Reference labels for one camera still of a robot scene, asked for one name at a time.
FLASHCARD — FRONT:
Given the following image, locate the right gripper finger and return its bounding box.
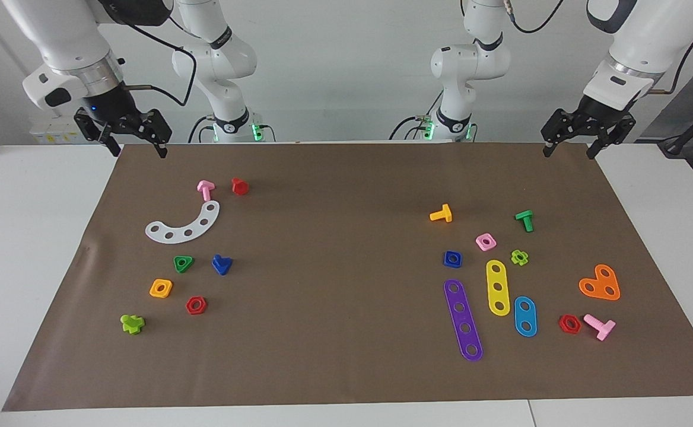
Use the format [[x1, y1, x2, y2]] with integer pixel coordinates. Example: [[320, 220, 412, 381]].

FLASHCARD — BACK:
[[141, 109, 173, 159], [74, 109, 121, 158]]

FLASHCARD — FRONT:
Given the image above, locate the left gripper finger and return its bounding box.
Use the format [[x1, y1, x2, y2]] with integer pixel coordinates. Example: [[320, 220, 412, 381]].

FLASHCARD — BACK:
[[541, 108, 574, 158], [586, 115, 637, 160]]

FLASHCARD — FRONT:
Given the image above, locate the white box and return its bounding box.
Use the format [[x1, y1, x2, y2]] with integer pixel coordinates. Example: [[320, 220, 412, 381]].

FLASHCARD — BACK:
[[30, 116, 95, 145]]

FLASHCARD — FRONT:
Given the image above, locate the black stand leg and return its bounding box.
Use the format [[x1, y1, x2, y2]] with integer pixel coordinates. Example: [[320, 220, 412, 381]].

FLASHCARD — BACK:
[[658, 95, 693, 158]]

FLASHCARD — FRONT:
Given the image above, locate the white curved perforated strip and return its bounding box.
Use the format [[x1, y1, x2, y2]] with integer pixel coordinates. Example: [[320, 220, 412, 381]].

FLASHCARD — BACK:
[[145, 200, 221, 244]]

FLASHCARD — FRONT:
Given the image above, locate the orange heart perforated plate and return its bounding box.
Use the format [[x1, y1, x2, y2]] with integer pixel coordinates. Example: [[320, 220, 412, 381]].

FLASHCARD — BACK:
[[578, 264, 621, 301]]

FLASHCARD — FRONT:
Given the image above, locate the yellow three-hole strip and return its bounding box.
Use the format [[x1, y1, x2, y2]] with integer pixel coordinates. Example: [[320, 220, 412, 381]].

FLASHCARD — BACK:
[[486, 259, 511, 317]]

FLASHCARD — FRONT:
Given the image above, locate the blue two-hole strip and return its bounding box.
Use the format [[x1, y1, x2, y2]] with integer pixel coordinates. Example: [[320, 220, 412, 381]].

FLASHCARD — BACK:
[[514, 296, 538, 338]]

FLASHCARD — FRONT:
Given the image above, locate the purple four-hole strip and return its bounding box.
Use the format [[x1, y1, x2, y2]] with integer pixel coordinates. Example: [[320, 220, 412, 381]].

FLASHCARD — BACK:
[[443, 279, 484, 362]]

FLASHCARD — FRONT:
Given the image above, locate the brown table mat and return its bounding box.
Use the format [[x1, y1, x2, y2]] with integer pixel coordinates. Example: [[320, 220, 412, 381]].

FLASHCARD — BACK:
[[1, 142, 693, 412]]

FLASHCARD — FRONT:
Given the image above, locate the black right base cable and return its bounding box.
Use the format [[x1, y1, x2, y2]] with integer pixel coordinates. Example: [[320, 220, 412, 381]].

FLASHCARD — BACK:
[[187, 115, 217, 144]]

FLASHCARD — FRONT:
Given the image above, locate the black base cable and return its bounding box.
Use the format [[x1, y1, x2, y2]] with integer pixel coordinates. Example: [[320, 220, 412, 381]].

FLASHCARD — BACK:
[[187, 115, 217, 144], [389, 115, 439, 141]]

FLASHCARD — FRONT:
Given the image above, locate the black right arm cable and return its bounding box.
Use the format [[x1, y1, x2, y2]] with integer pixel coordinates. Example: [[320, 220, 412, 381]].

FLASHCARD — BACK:
[[118, 15, 198, 108]]

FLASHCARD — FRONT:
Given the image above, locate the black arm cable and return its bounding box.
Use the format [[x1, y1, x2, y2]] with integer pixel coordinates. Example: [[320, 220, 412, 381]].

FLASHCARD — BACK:
[[504, 0, 693, 95], [118, 15, 198, 108]]

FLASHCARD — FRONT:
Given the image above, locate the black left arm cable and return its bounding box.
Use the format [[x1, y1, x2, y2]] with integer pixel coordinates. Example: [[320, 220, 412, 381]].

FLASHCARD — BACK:
[[504, 0, 693, 95]]

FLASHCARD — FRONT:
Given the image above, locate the black left base cable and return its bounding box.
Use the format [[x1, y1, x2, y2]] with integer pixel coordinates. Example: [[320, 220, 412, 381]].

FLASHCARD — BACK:
[[389, 115, 439, 141]]

